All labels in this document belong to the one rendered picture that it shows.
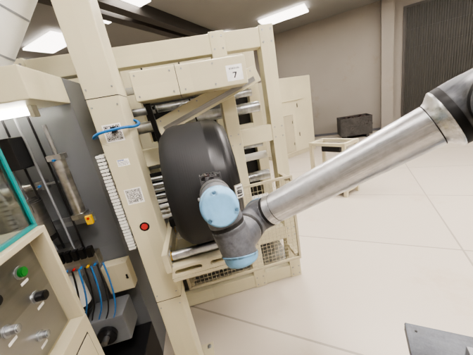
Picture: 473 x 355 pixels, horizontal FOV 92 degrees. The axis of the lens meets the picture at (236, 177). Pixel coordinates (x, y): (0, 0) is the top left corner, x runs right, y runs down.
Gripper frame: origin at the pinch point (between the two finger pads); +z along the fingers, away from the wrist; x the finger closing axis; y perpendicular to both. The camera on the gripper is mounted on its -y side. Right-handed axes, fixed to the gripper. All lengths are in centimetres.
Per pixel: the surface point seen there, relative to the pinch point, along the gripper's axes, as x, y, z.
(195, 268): 15.9, -40.1, 18.7
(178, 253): 21.8, -30.6, 19.0
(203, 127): -2.8, 24.1, 15.5
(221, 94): -19, 44, 56
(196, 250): 13.5, -31.4, 18.6
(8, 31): 73, 84, 41
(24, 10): 64, 92, 42
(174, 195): 14.4, 0.1, 2.1
